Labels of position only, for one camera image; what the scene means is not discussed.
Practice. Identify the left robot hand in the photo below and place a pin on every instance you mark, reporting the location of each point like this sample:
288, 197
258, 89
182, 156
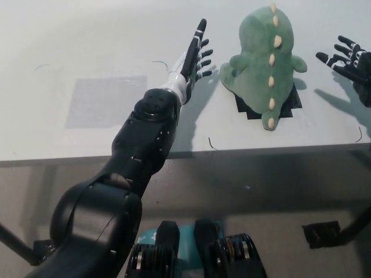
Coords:
189, 58

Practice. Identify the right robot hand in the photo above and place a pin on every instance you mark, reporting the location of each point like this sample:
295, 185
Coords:
360, 72

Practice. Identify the green plush dinosaur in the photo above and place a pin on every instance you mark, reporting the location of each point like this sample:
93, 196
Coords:
258, 81

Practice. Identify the black tape patch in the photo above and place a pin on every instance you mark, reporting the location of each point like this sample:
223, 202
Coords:
246, 111

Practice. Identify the grey tape patch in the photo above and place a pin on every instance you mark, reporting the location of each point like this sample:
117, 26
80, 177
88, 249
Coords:
95, 101

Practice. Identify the black table leg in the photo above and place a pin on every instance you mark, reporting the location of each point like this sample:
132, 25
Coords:
358, 224
17, 243

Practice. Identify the robot torso black teal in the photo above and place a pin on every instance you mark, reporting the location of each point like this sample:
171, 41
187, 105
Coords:
168, 252

